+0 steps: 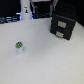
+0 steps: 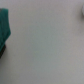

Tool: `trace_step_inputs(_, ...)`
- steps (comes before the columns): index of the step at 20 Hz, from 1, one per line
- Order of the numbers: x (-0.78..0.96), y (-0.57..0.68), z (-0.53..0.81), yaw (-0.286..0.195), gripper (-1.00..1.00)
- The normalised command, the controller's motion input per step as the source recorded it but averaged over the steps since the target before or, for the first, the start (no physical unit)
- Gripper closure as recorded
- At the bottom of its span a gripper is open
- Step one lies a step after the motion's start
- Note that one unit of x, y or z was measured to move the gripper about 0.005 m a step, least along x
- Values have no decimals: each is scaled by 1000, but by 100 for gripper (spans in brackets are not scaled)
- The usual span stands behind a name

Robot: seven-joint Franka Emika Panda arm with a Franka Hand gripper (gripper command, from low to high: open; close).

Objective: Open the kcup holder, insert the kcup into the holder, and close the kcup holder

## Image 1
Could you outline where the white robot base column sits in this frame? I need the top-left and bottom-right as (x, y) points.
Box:
(20, 0), (32, 20)

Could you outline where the white kcup with green lid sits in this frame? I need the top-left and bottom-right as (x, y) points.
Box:
(15, 42), (23, 54)

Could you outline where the dark keyboard at left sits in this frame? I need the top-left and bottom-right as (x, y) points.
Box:
(0, 15), (20, 24)

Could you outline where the black kcup holder drawer box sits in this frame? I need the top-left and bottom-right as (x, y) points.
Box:
(50, 2), (76, 40)

